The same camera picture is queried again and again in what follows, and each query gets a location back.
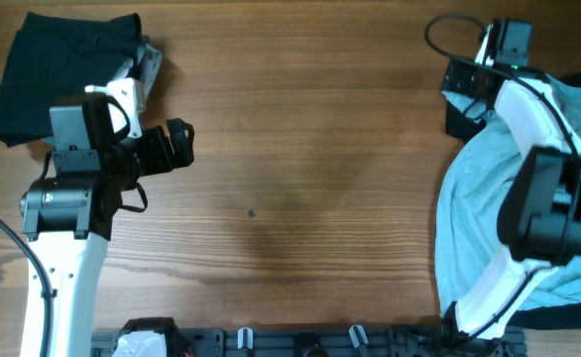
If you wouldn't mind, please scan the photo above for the folded black garment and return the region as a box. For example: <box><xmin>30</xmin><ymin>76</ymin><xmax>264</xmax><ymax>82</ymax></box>
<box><xmin>0</xmin><ymin>12</ymin><xmax>143</xmax><ymax>147</ymax></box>

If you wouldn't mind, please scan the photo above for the light blue polo shirt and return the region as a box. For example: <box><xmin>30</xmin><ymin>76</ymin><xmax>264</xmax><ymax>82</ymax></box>
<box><xmin>433</xmin><ymin>73</ymin><xmax>581</xmax><ymax>318</ymax></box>

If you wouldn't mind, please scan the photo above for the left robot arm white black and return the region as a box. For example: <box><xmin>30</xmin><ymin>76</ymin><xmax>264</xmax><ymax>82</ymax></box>
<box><xmin>20</xmin><ymin>78</ymin><xmax>194</xmax><ymax>356</ymax></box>

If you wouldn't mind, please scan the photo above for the white clip left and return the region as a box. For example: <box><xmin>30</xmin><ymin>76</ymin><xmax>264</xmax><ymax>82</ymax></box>
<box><xmin>237</xmin><ymin>327</ymin><xmax>254</xmax><ymax>351</ymax></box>

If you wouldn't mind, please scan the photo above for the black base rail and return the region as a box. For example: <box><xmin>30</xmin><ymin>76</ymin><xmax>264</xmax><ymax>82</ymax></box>
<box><xmin>89</xmin><ymin>317</ymin><xmax>527</xmax><ymax>357</ymax></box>

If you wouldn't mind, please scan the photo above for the white clip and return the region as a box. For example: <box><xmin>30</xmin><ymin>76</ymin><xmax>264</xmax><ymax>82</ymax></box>
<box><xmin>237</xmin><ymin>327</ymin><xmax>254</xmax><ymax>351</ymax></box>
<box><xmin>348</xmin><ymin>324</ymin><xmax>369</xmax><ymax>349</ymax></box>

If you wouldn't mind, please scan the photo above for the folded grey garment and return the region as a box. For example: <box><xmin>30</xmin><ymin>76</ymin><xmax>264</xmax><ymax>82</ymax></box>
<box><xmin>139</xmin><ymin>43</ymin><xmax>163</xmax><ymax>98</ymax></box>

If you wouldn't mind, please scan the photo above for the white clip right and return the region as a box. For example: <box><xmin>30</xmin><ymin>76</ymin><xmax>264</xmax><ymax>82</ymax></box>
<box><xmin>348</xmin><ymin>324</ymin><xmax>369</xmax><ymax>349</ymax></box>

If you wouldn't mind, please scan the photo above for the black garment on right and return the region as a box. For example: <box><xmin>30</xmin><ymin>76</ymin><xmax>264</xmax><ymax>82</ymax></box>
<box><xmin>443</xmin><ymin>68</ymin><xmax>581</xmax><ymax>331</ymax></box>

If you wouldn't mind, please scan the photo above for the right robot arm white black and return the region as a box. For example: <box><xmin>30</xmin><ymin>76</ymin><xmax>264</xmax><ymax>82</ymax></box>
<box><xmin>447</xmin><ymin>18</ymin><xmax>581</xmax><ymax>349</ymax></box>

